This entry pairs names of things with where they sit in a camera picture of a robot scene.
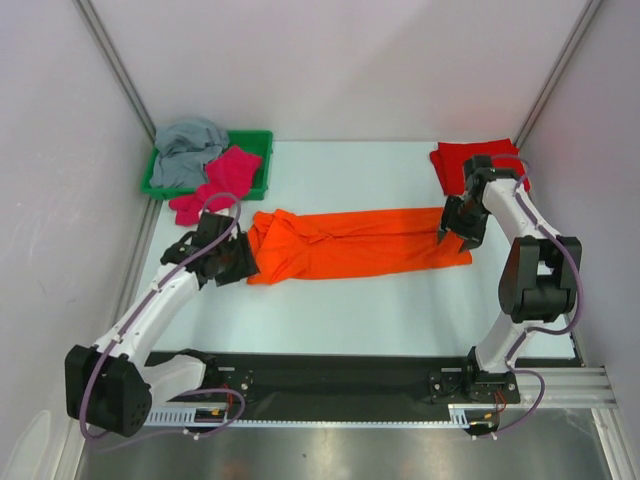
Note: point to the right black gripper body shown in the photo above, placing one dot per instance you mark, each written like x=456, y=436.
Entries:
x=460, y=226

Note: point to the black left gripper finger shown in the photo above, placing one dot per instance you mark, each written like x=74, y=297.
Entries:
x=246, y=266
x=227, y=278

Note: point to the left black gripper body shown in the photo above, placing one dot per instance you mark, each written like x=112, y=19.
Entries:
x=228, y=254

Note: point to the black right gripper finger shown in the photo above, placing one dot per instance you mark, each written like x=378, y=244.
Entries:
x=470, y=244
x=442, y=231

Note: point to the orange t-shirt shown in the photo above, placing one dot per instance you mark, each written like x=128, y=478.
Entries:
x=350, y=244

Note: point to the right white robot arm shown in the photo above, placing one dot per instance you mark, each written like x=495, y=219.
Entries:
x=539, y=283

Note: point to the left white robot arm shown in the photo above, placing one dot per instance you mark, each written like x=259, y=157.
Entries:
x=109, y=386

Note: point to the folded red t-shirt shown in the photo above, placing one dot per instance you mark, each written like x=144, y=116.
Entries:
x=449, y=158

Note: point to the magenta t-shirt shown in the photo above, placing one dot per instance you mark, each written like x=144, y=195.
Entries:
x=217, y=190

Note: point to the green plastic bin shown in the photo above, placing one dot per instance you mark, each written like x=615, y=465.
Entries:
x=258, y=142

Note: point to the grey t-shirt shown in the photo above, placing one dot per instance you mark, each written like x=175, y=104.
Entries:
x=184, y=149

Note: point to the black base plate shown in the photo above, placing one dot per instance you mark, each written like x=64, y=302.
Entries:
x=352, y=388

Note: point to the aluminium corner post right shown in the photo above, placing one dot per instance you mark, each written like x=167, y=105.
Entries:
x=569, y=49

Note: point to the aluminium corner post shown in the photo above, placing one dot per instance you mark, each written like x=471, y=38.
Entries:
x=569, y=49
x=108, y=50

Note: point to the aluminium frame rail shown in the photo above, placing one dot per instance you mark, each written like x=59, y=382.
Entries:
x=579, y=388

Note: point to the aluminium corner post left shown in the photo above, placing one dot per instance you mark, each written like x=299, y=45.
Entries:
x=108, y=50

